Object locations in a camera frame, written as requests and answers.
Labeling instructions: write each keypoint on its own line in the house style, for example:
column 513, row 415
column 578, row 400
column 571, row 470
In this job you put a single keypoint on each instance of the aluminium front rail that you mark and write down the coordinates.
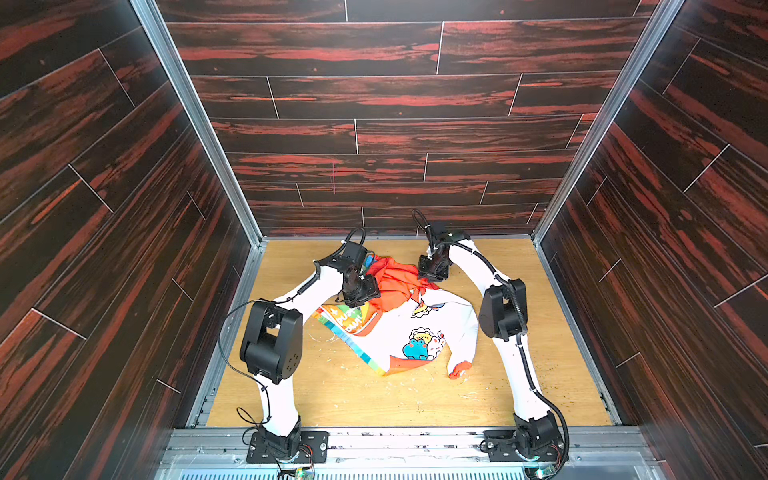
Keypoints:
column 406, row 453

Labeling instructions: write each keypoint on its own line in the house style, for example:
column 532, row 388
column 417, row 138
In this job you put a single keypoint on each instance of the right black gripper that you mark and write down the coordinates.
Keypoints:
column 432, row 267

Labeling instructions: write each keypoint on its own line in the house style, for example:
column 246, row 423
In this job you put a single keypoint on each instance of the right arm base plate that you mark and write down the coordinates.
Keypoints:
column 520, row 445

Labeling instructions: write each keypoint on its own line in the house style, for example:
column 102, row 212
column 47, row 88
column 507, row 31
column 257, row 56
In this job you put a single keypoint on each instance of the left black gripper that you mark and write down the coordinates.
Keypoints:
column 363, row 289

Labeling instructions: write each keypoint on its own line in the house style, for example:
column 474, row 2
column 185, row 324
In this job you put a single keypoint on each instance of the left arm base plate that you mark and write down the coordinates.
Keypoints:
column 303, row 446

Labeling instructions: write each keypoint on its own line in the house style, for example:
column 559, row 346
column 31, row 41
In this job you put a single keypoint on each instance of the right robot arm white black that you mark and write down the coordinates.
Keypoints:
column 541, row 432

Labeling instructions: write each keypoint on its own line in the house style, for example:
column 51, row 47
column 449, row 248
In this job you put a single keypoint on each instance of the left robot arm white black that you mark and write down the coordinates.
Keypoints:
column 272, row 348

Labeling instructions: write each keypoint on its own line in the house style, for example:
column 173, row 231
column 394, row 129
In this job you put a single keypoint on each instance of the white orange kids jacket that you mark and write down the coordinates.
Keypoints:
column 408, row 326

